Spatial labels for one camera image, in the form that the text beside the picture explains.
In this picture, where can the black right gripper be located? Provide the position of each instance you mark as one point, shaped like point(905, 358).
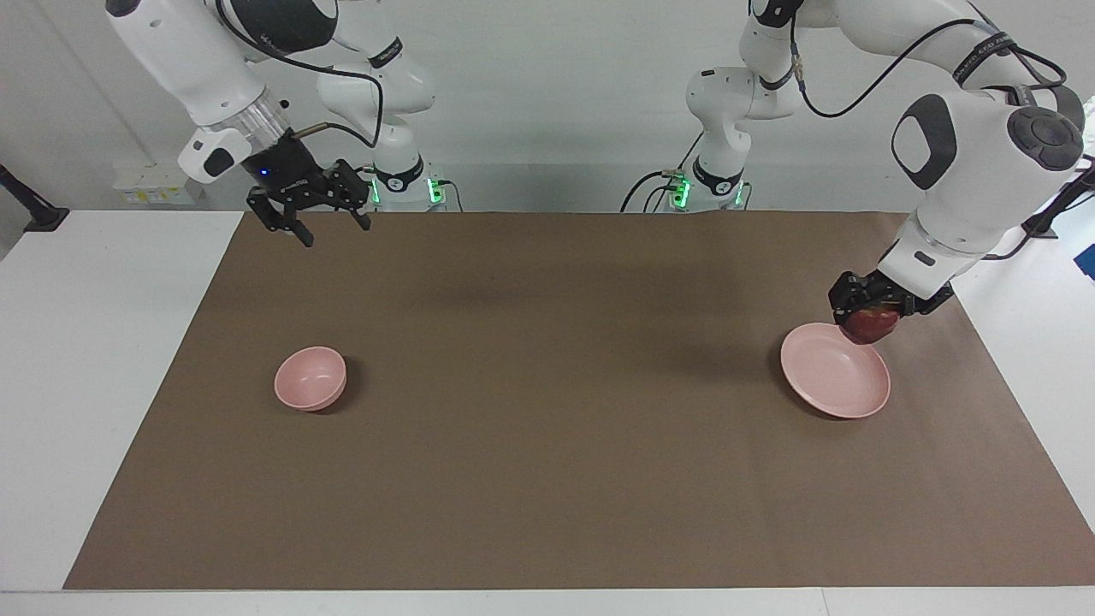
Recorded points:
point(287, 175)

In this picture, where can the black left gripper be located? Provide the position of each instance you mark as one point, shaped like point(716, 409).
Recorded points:
point(898, 295)

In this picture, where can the red apple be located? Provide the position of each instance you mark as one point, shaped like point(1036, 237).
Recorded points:
point(871, 327)

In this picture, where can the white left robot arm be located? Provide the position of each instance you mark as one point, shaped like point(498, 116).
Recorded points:
point(967, 137)

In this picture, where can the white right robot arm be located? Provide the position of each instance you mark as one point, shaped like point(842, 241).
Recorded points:
point(205, 60)

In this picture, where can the pink plate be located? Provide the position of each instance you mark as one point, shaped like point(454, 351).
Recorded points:
point(834, 376)

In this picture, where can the pink bowl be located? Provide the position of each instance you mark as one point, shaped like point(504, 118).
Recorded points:
point(310, 378)

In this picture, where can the black stand foot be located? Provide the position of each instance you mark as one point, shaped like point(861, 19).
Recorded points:
point(1039, 224)
point(38, 216)

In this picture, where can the blue object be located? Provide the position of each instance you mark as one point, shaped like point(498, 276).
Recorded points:
point(1087, 261)

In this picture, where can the brown table mat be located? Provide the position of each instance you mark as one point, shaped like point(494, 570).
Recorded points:
point(547, 445)

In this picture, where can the white wall socket box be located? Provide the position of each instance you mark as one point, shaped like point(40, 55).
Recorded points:
point(158, 184)

